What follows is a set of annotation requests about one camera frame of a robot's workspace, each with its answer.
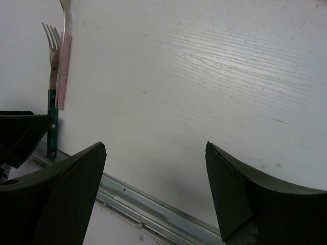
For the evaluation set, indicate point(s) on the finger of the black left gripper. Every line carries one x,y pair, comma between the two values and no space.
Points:
21,132

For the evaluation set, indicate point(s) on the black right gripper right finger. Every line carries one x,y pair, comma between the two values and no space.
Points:
253,207

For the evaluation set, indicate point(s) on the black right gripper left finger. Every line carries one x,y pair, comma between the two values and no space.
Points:
53,205

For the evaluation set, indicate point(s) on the fork with pink handle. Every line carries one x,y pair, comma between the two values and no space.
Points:
65,51

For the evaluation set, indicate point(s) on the fork with green handle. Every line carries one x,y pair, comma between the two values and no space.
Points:
54,42

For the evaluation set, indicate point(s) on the aluminium table frame rail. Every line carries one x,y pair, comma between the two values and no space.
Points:
160,219

